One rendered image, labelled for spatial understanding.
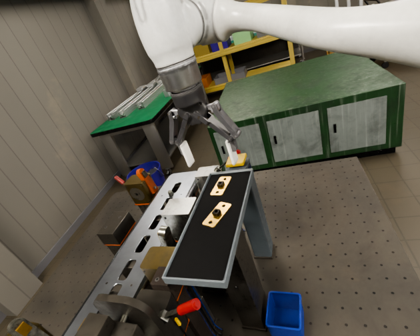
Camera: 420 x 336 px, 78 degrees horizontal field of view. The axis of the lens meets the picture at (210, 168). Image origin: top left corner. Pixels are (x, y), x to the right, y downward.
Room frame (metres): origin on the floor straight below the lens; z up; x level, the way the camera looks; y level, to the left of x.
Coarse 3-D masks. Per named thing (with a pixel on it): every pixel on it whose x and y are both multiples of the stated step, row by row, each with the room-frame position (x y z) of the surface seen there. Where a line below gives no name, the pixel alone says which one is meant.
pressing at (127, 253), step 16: (176, 176) 1.06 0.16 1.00; (192, 176) 1.01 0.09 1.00; (160, 192) 0.98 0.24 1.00; (176, 192) 0.93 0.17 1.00; (192, 192) 0.89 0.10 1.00; (160, 208) 0.86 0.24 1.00; (144, 224) 0.80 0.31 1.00; (160, 224) 0.76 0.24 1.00; (128, 240) 0.74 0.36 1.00; (128, 256) 0.66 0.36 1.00; (144, 256) 0.63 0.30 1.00; (112, 272) 0.62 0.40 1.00; (96, 288) 0.58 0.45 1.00; (112, 288) 0.55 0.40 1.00; (128, 288) 0.53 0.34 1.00; (144, 288) 0.51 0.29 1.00; (80, 320) 0.49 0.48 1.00
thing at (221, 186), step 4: (220, 180) 0.64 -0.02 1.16; (224, 180) 0.64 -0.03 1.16; (228, 180) 0.63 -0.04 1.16; (216, 184) 0.63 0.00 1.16; (220, 184) 0.61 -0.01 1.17; (224, 184) 0.62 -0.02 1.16; (228, 184) 0.61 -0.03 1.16; (216, 188) 0.61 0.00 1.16; (220, 188) 0.61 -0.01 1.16; (224, 188) 0.60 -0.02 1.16; (212, 192) 0.60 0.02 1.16; (216, 192) 0.60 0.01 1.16; (220, 192) 0.59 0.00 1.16
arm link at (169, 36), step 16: (144, 0) 0.58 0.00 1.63; (160, 0) 0.57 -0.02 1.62; (176, 0) 0.59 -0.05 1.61; (144, 16) 0.58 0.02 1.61; (160, 16) 0.57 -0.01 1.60; (176, 16) 0.58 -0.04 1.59; (192, 16) 0.62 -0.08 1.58; (144, 32) 0.58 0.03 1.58; (160, 32) 0.57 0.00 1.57; (176, 32) 0.57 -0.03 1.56; (192, 32) 0.60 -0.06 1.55; (160, 48) 0.57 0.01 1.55; (176, 48) 0.57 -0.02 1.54; (192, 48) 0.60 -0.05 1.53; (160, 64) 0.59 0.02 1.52
